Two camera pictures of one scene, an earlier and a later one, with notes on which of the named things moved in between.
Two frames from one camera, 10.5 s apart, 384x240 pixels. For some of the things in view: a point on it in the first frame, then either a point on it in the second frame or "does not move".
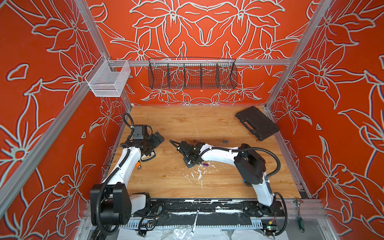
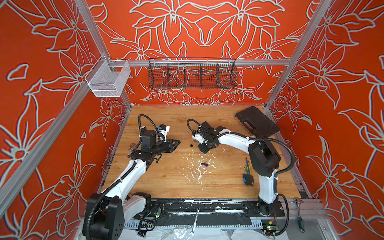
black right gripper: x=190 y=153 -> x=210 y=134
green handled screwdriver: x=300 y=221 does not move
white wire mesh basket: x=108 y=78 does not move
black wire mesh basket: x=192 y=74 does not move
